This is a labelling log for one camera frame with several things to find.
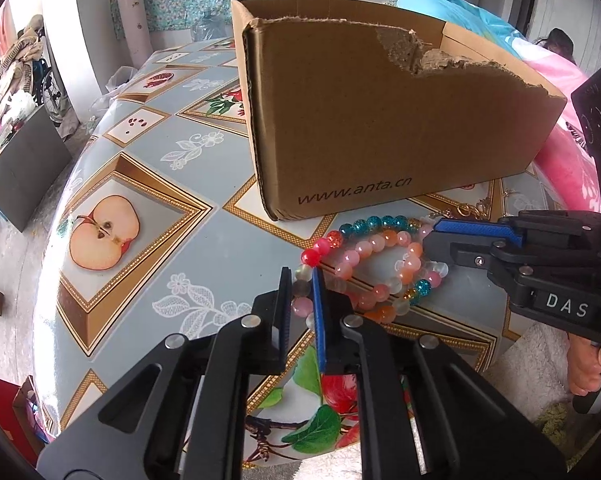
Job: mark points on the white fluffy cloth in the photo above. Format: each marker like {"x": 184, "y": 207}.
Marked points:
{"x": 530, "y": 370}

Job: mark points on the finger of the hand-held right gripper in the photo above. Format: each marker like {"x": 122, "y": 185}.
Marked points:
{"x": 475, "y": 230}
{"x": 455, "y": 252}

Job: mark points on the white door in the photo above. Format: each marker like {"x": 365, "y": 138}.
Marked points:
{"x": 523, "y": 0}

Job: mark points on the pile of clothes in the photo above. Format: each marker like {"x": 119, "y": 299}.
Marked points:
{"x": 23, "y": 45}

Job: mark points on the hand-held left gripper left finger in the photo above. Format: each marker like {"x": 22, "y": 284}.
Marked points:
{"x": 282, "y": 320}

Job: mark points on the blue quilt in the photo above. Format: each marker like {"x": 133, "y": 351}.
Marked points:
{"x": 450, "y": 15}

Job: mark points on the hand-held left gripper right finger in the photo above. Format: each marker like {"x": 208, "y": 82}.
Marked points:
{"x": 320, "y": 320}

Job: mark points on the torn cardboard box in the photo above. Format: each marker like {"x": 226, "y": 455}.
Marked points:
{"x": 380, "y": 135}

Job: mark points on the white plastic bag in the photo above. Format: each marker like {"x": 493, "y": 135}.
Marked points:
{"x": 115, "y": 85}

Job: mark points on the person's right hand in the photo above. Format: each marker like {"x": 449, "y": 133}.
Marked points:
{"x": 583, "y": 367}

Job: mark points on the green fluffy cloth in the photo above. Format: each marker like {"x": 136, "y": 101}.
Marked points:
{"x": 555, "y": 430}

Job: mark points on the empty clear water jug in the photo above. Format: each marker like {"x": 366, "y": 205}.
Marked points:
{"x": 208, "y": 27}

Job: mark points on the grey cabinet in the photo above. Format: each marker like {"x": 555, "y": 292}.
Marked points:
{"x": 25, "y": 170}

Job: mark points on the red box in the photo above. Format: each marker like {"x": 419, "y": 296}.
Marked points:
{"x": 0, "y": 415}

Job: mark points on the bicycle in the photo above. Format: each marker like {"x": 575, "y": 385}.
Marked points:
{"x": 48, "y": 90}

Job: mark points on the brown paper bag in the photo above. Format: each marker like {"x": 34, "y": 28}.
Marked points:
{"x": 33, "y": 405}

